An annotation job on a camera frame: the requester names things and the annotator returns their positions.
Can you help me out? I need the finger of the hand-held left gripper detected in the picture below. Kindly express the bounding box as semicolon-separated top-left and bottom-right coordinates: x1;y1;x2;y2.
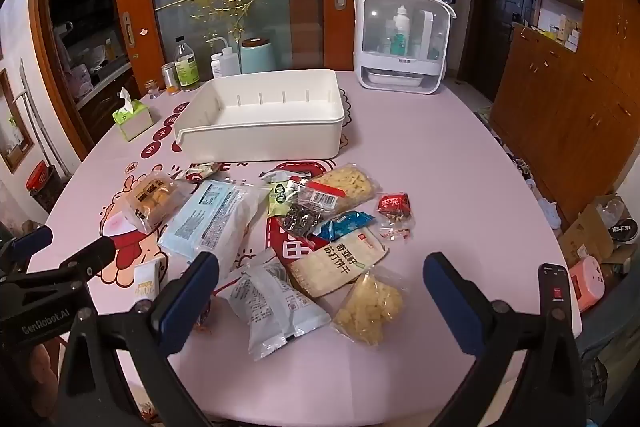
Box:
0;224;54;278
0;236;117;304

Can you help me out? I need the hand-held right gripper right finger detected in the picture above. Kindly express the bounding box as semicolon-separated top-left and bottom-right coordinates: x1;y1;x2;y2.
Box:
422;252;586;427

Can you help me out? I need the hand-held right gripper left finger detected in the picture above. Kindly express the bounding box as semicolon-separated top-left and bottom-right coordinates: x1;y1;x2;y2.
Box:
52;251;221;427

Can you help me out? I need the white grey snack packet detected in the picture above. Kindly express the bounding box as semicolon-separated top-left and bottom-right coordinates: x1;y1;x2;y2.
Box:
244;269;333;363
227;257;296;325

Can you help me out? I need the small cream yellow packet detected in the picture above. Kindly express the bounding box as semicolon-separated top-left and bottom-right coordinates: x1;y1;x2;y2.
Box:
132;256;168;305

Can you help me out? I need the large light blue packet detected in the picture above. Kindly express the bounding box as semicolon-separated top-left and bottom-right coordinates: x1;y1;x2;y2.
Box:
159;179;271;270

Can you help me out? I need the clear candy wrapper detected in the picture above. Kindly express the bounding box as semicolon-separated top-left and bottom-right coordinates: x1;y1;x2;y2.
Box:
379;214;416;242

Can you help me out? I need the clear brown bread packet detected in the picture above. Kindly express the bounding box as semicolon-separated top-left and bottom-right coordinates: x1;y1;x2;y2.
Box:
122;172;193;235

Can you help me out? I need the red candy packet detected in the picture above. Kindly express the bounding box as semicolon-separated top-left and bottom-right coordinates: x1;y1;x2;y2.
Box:
376;192;413;220

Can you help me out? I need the cream cracker packet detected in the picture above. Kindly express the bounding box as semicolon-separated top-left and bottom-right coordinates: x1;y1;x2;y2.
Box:
287;227;390;299

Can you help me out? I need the small brown silver packet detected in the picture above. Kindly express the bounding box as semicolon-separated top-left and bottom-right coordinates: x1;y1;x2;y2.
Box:
185;162;221;182

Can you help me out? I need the small blue snack packet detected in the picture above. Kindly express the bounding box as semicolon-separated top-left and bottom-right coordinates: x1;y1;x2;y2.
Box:
314;210;376;243

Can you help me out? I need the small green snack packet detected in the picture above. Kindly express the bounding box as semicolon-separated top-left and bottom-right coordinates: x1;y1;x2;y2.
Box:
267;179;301;218

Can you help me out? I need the dark sunflower seed packet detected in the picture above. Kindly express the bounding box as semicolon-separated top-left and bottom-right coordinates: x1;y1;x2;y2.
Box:
280;179;331;238

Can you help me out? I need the small silver snack packet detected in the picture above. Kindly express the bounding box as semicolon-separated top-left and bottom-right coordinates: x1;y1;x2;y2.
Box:
258;168;293;184

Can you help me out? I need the white plastic storage bin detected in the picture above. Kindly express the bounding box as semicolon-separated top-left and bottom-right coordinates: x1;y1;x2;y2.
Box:
174;69;352;162

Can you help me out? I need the red lidded container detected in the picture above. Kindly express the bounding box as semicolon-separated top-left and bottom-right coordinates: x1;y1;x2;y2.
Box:
26;161;63;212

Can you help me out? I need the light blue slipper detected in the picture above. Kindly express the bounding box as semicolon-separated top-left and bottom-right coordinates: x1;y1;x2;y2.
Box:
537;197;563;228

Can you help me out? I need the green tissue box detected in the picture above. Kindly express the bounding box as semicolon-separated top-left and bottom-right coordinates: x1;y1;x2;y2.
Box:
112;88;153;142

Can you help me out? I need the pink plastic device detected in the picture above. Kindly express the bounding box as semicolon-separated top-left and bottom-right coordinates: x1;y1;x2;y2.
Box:
567;256;606;314

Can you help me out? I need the cardboard box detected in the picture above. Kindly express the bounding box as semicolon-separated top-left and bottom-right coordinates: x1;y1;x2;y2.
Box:
557;194;640;278

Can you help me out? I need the small amber jar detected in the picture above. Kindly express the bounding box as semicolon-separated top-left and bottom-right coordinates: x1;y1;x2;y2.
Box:
161;63;181;94

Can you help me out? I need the glass bottle with green label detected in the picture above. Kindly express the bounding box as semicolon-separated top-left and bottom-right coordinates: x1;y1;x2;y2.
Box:
173;35;201;92

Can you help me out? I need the plastic wash bottle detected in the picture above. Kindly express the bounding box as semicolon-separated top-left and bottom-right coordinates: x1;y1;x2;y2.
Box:
206;37;242;78

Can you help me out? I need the white bottle with teal label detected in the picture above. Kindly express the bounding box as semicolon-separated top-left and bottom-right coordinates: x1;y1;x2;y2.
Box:
391;6;413;56

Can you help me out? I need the dark entrance door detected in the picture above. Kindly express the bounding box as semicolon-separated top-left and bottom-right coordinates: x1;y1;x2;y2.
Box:
460;0;526;82

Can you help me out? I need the wooden wall frame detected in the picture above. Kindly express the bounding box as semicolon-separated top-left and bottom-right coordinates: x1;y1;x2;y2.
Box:
0;68;36;175

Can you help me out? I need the wooden wall cabinet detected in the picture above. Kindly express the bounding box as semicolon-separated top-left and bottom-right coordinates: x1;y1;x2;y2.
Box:
490;0;640;233

